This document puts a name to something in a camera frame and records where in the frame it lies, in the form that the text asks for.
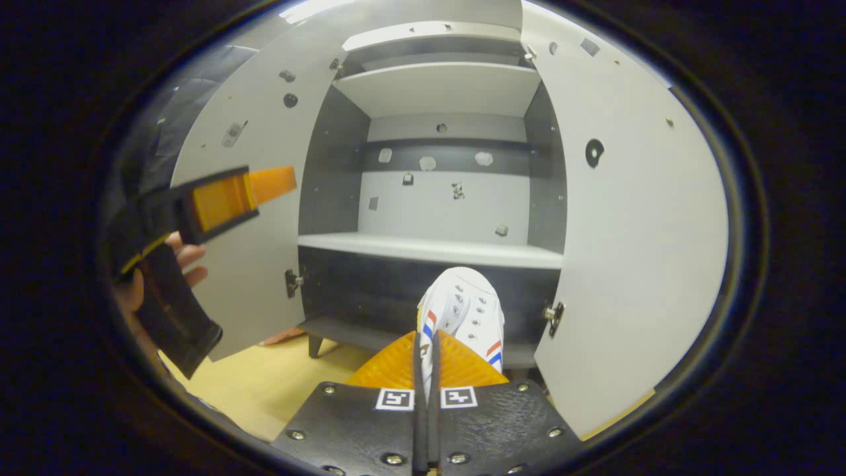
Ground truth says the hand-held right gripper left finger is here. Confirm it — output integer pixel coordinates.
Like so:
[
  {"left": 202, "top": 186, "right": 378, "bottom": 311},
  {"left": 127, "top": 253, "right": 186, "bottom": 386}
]
[{"left": 271, "top": 331, "right": 428, "bottom": 476}]

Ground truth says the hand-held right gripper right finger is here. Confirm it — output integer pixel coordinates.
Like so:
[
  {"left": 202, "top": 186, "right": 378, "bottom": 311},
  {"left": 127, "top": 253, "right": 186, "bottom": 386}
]
[{"left": 428, "top": 331, "right": 586, "bottom": 476}]

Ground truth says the white cabinet door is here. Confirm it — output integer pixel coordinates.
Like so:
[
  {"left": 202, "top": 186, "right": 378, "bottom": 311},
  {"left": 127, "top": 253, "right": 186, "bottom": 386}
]
[
  {"left": 171, "top": 13, "right": 351, "bottom": 361},
  {"left": 522, "top": 0, "right": 729, "bottom": 438}
]

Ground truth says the white striped canvas shoe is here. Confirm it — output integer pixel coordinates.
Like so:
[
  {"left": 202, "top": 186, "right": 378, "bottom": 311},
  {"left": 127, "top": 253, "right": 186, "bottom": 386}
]
[{"left": 416, "top": 266, "right": 506, "bottom": 401}]

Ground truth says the white shoe cabinet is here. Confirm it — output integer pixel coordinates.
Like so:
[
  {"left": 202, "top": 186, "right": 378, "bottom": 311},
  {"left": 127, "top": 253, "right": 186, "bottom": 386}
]
[{"left": 297, "top": 20, "right": 569, "bottom": 371}]

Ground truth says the ceiling light panel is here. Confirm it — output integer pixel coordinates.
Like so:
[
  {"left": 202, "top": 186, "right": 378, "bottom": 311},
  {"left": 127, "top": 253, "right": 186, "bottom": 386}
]
[{"left": 278, "top": 0, "right": 358, "bottom": 24}]

